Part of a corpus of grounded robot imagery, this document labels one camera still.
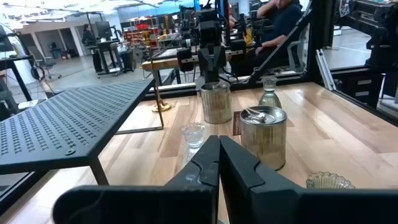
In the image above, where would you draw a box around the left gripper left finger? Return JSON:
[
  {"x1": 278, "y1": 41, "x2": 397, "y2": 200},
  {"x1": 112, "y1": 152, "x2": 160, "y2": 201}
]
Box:
[{"x1": 52, "y1": 134, "x2": 221, "y2": 224}]

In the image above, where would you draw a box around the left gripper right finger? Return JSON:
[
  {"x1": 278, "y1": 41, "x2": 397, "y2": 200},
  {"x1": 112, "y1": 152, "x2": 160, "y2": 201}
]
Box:
[{"x1": 219, "y1": 134, "x2": 398, "y2": 224}]

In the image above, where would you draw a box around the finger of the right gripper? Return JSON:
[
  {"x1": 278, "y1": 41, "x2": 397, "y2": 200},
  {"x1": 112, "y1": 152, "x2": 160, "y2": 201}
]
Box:
[
  {"x1": 213, "y1": 46, "x2": 227, "y2": 82},
  {"x1": 198, "y1": 48, "x2": 215, "y2": 82}
]

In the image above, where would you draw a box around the tall brass candlestick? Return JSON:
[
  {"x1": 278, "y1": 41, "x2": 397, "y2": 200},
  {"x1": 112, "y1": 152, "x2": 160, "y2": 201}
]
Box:
[{"x1": 141, "y1": 30, "x2": 172, "y2": 113}]

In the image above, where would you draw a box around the silver ribbed candle jar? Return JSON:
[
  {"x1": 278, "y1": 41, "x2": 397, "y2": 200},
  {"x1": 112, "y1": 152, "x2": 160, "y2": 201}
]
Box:
[
  {"x1": 232, "y1": 105, "x2": 288, "y2": 171},
  {"x1": 200, "y1": 81, "x2": 233, "y2": 124}
]

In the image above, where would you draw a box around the clear ribbed glass candle holder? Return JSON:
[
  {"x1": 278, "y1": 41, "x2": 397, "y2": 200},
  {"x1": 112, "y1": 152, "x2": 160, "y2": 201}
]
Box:
[{"x1": 180, "y1": 122, "x2": 206, "y2": 164}]

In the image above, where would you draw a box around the green ribbed glass candle holder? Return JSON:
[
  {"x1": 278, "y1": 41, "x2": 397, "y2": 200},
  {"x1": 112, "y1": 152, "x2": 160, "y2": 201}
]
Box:
[
  {"x1": 305, "y1": 171, "x2": 356, "y2": 190},
  {"x1": 258, "y1": 76, "x2": 282, "y2": 109}
]

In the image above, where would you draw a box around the wooden workbench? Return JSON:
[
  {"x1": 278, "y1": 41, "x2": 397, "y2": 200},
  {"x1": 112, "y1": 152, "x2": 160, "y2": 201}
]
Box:
[{"x1": 141, "y1": 46, "x2": 237, "y2": 85}]

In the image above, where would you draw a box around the red storage rack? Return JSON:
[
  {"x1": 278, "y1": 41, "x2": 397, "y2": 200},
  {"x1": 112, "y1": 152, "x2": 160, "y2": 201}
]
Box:
[{"x1": 124, "y1": 23, "x2": 159, "y2": 47}]

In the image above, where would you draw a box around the grey office chair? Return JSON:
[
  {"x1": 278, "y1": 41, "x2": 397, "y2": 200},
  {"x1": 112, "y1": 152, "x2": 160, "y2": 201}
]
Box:
[
  {"x1": 27, "y1": 45, "x2": 62, "y2": 79},
  {"x1": 287, "y1": 40, "x2": 308, "y2": 72}
]

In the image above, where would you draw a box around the person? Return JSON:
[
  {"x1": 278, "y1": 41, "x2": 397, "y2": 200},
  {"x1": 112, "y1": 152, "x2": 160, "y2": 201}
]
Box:
[
  {"x1": 229, "y1": 0, "x2": 305, "y2": 68},
  {"x1": 81, "y1": 23, "x2": 96, "y2": 46}
]

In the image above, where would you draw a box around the black equipment cart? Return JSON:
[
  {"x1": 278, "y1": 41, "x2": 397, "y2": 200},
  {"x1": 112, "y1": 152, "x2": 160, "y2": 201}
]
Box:
[{"x1": 88, "y1": 39, "x2": 125, "y2": 77}]

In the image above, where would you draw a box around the black monitor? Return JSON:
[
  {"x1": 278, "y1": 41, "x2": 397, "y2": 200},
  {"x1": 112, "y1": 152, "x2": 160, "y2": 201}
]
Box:
[{"x1": 95, "y1": 21, "x2": 113, "y2": 40}]

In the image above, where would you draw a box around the silver aluminium extrusion bar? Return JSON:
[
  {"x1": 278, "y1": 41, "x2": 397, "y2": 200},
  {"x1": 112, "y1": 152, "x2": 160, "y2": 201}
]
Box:
[{"x1": 315, "y1": 49, "x2": 337, "y2": 91}]

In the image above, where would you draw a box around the black perforated metal shelf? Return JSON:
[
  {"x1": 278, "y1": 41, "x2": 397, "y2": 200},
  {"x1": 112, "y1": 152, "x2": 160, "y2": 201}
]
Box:
[{"x1": 0, "y1": 77, "x2": 165, "y2": 187}]

